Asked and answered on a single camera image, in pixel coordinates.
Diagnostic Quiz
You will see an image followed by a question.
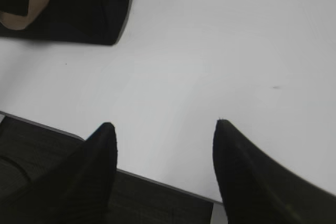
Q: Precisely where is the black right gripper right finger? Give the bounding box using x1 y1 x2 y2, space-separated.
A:
213 120 335 223

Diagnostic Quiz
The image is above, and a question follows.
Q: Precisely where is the black canvas tote bag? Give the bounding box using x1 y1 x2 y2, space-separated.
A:
1 0 129 45

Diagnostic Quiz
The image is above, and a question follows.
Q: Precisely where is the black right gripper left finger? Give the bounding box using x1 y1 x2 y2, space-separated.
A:
1 122 117 223

